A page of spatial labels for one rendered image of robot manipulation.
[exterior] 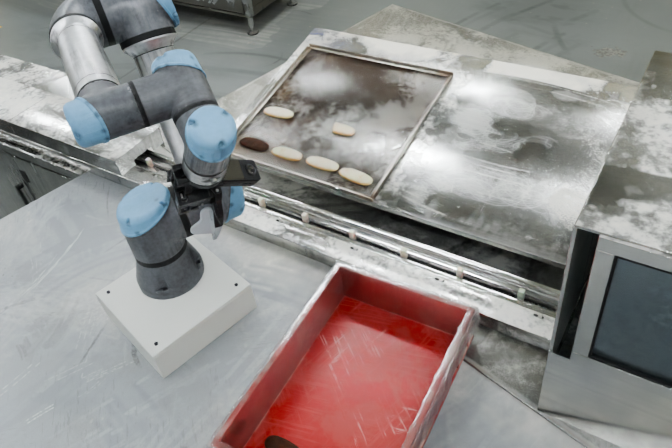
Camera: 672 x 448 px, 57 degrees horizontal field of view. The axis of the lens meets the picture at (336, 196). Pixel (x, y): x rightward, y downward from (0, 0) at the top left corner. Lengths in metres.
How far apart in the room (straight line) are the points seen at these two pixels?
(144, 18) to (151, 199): 0.36
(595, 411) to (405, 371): 0.36
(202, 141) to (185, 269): 0.53
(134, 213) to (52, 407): 0.44
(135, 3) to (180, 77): 0.36
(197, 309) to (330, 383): 0.33
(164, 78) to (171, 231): 0.42
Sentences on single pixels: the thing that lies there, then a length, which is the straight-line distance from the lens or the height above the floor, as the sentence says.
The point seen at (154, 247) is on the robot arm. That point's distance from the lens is 1.35.
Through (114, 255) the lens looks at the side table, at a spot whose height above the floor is 0.82.
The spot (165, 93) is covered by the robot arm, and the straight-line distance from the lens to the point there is 1.00.
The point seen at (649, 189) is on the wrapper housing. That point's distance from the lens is 1.00.
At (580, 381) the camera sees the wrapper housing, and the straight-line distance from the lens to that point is 1.17.
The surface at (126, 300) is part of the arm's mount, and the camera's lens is 1.48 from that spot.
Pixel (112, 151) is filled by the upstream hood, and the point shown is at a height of 0.92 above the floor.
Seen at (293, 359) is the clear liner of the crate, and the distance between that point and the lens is 1.31.
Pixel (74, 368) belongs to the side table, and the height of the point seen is 0.82.
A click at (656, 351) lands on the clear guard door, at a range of 1.06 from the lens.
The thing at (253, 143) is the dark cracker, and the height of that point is 0.91.
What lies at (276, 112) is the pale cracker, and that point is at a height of 0.93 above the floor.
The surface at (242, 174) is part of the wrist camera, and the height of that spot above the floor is 1.23.
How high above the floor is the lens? 1.93
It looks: 41 degrees down
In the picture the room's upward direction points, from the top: 8 degrees counter-clockwise
